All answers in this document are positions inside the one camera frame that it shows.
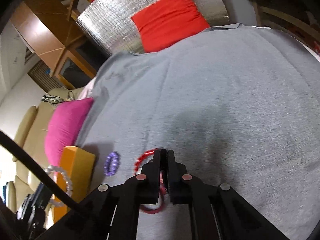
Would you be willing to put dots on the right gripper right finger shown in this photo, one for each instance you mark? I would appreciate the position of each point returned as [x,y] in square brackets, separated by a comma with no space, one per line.
[178,189]

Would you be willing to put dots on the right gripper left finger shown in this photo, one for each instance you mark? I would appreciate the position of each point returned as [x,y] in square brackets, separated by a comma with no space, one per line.
[148,164]

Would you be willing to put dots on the dark red thin bangle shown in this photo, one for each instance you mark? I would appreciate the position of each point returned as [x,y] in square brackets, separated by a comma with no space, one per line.
[159,206]

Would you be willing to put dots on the orange cardboard box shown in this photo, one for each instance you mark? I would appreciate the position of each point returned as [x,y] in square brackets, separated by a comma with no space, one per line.
[78,166]

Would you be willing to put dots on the beige leather armchair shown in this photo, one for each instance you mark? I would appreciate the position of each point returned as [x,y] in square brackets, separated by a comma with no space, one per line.
[32,130]

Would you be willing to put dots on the grey blanket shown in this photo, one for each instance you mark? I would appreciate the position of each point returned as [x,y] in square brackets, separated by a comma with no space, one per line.
[236,104]

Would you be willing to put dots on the magenta pillow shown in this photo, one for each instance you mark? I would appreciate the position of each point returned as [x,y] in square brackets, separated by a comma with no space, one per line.
[64,127]

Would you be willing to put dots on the silver foil insulation mat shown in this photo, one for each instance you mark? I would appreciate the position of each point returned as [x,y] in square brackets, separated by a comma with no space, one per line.
[109,25]

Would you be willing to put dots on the red pillow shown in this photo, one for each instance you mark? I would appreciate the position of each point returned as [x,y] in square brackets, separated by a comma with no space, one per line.
[166,22]

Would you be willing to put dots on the wooden cabinet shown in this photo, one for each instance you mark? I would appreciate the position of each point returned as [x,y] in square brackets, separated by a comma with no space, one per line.
[44,26]

